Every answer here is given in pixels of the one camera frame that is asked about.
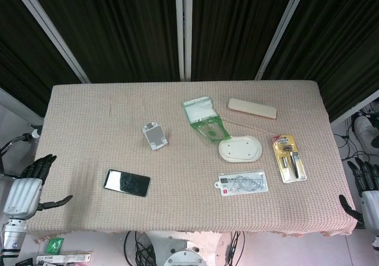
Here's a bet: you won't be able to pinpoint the beige rectangular case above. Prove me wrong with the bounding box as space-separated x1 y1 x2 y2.
227 98 278 120

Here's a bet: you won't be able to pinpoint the white robot body shell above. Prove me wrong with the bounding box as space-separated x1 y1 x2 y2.
354 115 379 149

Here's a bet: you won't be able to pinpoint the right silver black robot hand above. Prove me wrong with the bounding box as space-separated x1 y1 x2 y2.
338 156 379 240

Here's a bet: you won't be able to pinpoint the yellow razor blister pack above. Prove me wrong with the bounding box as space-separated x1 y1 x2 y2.
271 134 307 184

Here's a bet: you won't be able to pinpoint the pink knitted tablecloth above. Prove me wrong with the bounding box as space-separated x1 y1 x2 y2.
22 80 358 239

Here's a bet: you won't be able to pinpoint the cream oval soap dish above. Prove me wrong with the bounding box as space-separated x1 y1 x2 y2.
219 134 263 163

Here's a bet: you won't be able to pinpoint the black metal chair frame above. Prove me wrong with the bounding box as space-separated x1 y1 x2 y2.
0 133 40 178

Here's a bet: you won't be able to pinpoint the white centre frame post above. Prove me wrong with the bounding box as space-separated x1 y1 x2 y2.
174 0 193 82

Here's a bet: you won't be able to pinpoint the grey round robot base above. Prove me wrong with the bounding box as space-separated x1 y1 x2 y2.
163 238 206 266

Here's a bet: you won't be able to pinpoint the white slanted frame post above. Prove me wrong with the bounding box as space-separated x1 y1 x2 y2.
254 0 310 81
8 0 91 84

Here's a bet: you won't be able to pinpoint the clear ruler set package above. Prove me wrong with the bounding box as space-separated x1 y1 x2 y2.
214 171 269 197

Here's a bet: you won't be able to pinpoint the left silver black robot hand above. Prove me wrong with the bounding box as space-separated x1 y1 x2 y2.
3 154 73 220

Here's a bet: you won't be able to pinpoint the green plastic packet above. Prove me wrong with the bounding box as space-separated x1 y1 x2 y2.
44 236 65 255

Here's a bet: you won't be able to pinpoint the grey phone stand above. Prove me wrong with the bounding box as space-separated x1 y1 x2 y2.
142 121 169 152

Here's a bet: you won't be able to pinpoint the black smartphone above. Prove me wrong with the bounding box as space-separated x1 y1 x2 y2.
103 169 151 198

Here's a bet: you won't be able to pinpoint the black floor cables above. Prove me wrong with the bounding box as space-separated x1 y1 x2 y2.
334 105 379 161

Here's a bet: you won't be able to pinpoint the black cable bundle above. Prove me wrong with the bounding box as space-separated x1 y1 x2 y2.
123 230 156 266

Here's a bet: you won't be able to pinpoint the green clear plastic bag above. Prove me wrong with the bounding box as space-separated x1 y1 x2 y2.
181 96 232 143

